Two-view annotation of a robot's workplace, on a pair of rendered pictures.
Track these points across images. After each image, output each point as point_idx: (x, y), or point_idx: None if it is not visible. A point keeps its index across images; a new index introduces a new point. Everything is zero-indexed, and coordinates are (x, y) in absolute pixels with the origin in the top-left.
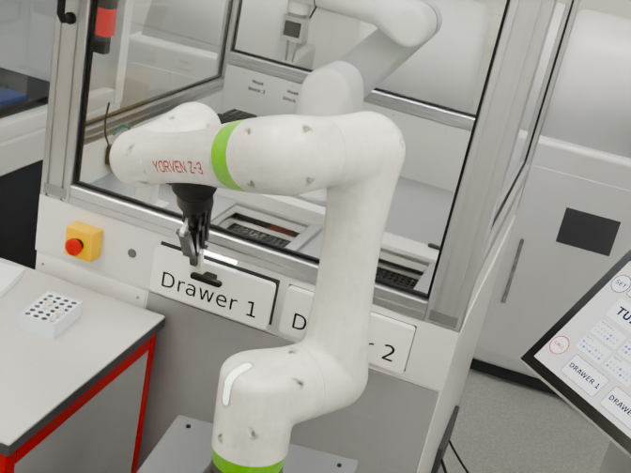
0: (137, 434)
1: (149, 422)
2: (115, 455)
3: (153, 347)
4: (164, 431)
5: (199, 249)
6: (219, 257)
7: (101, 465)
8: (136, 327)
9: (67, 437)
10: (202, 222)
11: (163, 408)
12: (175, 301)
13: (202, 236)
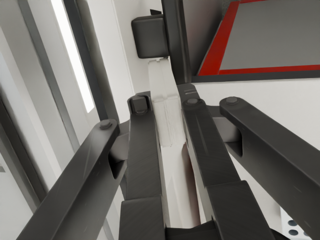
0: (230, 29)
1: (204, 31)
2: (281, 25)
3: (205, 69)
4: (202, 10)
5: (183, 112)
6: (76, 59)
7: (314, 23)
8: (251, 102)
9: None
10: (164, 220)
11: (198, 22)
12: None
13: (157, 148)
